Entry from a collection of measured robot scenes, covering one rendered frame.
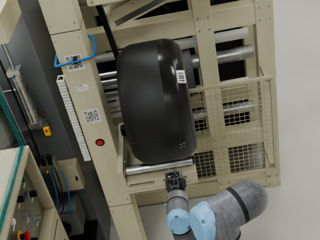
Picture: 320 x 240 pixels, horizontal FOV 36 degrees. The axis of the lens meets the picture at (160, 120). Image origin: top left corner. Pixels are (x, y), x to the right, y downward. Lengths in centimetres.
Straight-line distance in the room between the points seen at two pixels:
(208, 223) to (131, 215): 138
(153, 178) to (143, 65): 60
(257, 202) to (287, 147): 238
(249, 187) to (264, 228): 182
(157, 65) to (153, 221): 154
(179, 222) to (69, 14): 93
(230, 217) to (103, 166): 120
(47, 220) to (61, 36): 84
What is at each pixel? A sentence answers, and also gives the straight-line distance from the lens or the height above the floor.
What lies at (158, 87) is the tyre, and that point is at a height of 138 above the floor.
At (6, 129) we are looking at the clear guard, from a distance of 207.
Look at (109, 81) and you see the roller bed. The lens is 268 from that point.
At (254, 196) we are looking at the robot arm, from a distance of 147.
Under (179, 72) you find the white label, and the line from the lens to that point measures 212.
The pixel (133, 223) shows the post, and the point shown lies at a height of 47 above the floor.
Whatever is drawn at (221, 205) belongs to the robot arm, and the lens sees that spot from 143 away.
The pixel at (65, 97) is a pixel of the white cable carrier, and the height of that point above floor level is 133.
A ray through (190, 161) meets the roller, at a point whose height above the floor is 91.
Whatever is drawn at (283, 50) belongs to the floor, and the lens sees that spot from 501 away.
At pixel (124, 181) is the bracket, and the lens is 243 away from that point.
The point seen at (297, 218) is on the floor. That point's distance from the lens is 334.
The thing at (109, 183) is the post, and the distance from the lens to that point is 259.
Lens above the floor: 250
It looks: 36 degrees down
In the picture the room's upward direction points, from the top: 12 degrees counter-clockwise
